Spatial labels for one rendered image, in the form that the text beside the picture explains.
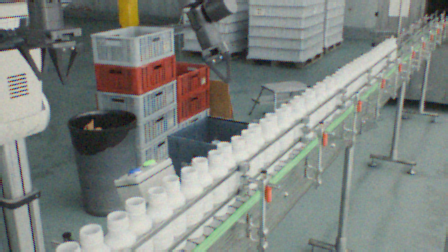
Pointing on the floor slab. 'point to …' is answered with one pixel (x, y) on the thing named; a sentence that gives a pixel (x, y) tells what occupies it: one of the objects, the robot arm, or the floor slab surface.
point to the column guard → (128, 13)
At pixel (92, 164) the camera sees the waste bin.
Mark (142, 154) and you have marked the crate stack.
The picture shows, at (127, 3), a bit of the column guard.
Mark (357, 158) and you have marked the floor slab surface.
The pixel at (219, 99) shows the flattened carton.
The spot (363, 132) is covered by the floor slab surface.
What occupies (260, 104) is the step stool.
